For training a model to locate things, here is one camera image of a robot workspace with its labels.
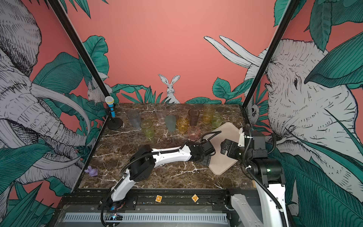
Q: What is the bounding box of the beige rectangular tray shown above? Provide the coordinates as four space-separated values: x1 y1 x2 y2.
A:
209 122 243 176

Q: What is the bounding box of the clear tall glass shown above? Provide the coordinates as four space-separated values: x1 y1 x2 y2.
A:
155 104 166 124

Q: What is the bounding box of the light green translucent glass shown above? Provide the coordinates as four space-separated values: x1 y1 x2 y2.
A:
140 119 155 139

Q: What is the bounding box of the grey-blue translucent glass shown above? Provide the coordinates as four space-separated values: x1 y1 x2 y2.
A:
127 110 141 130

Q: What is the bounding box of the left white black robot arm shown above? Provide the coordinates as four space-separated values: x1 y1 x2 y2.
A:
110 140 216 202

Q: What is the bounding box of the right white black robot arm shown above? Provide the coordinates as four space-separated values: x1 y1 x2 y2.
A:
221 126 289 227

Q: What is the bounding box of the pink short glass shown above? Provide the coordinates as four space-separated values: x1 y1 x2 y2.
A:
188 126 200 141

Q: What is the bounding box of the amber short glass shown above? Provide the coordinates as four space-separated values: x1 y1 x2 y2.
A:
176 117 189 133

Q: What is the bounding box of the green short glass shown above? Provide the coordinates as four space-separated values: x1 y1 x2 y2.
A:
211 113 223 128

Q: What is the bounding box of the dark smoky tall glass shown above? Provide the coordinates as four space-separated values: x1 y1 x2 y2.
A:
188 108 200 126

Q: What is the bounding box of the yellow tall glass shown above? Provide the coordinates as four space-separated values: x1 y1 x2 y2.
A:
202 104 215 124

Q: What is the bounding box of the teal frosted glass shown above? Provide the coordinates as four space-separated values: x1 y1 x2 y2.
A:
164 115 176 132

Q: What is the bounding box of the orange diamond tag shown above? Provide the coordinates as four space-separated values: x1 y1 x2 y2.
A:
192 194 199 203

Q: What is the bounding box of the orange square tag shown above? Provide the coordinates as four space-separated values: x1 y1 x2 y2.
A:
155 195 163 203

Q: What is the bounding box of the white ventilated strip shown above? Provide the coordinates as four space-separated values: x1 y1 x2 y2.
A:
63 212 228 224

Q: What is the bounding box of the toy microphone on black stand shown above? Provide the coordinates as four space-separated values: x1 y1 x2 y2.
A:
105 96 123 130

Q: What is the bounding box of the purple small toy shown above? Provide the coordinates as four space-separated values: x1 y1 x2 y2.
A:
84 166 98 177

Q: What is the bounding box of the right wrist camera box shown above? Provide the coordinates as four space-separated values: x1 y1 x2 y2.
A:
240 126 268 160

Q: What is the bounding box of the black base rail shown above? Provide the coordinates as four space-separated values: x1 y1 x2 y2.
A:
56 188 256 213

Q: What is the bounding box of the right black frame post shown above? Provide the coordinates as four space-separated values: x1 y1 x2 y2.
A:
240 0 300 110

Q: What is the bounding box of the black frame post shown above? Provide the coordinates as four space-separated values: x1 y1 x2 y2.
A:
240 0 300 110
48 0 110 97

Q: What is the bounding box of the left black frame post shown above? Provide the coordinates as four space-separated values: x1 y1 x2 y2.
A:
48 0 110 97

